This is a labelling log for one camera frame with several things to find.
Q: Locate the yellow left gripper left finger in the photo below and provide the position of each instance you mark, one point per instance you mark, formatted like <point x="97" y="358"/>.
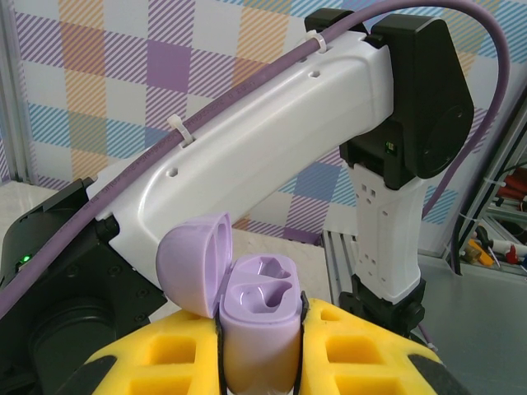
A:
<point x="136" y="370"/>

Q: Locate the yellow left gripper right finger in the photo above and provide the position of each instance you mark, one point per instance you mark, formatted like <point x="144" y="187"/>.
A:
<point x="370" y="358"/>

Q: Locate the purple earbud charging case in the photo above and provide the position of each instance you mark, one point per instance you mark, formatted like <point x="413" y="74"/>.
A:
<point x="255" y="329"/>

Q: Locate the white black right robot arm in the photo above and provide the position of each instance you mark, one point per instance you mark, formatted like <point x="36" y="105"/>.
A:
<point x="267" y="123"/>

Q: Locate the grey metal sheet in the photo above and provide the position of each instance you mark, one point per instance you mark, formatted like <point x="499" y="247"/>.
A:
<point x="486" y="329"/>

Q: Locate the yellow black tool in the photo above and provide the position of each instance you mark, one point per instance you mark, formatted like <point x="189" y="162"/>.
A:
<point x="479" y="252"/>

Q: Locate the white tool with red tip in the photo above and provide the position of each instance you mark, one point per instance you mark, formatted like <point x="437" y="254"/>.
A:
<point x="504" y="251"/>

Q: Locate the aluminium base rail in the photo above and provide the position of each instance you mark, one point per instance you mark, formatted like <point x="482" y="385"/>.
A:
<point x="337" y="263"/>

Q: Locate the aluminium frame post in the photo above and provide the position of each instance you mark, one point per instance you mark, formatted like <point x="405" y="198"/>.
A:
<point x="510" y="152"/>
<point x="10" y="82"/>

